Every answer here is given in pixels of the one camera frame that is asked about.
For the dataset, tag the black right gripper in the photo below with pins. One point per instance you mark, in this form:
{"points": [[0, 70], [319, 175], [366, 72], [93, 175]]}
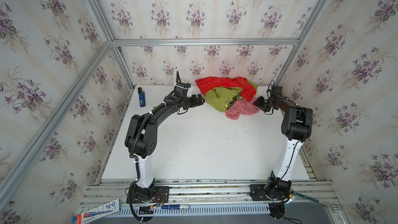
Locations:
{"points": [[261, 103]]}

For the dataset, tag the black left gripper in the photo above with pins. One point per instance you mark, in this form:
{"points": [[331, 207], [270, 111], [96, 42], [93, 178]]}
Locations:
{"points": [[195, 100]]}

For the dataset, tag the pink cloth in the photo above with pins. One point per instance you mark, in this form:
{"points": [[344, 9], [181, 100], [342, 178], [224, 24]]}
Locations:
{"points": [[242, 107]]}

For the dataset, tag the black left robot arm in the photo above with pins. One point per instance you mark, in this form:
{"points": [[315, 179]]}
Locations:
{"points": [[142, 134]]}

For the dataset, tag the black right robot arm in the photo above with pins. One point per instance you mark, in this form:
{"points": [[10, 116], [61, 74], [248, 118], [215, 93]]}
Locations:
{"points": [[296, 127]]}

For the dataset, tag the red cloth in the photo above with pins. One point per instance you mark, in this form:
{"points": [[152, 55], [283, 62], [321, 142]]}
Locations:
{"points": [[248, 88]]}

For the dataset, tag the olive green cloth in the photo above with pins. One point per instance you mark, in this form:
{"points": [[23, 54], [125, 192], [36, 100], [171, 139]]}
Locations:
{"points": [[221, 99]]}

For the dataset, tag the blue white marker pen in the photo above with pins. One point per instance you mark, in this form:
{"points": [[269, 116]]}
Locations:
{"points": [[175, 207]]}

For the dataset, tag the silver metal fork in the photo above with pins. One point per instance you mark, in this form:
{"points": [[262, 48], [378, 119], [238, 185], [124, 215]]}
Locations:
{"points": [[332, 206]]}

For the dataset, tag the white blue cardboard box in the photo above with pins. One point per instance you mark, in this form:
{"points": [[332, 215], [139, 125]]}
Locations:
{"points": [[97, 213]]}

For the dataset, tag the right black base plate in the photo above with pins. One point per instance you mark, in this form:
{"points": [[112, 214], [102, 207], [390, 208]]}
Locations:
{"points": [[263, 192]]}

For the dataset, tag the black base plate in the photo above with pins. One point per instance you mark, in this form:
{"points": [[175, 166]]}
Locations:
{"points": [[155, 194], [263, 192]]}

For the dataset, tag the green handled screwdriver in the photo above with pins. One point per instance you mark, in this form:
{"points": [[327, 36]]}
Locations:
{"points": [[301, 196]]}

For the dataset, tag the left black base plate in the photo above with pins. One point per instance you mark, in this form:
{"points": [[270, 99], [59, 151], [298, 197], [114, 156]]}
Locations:
{"points": [[155, 194]]}

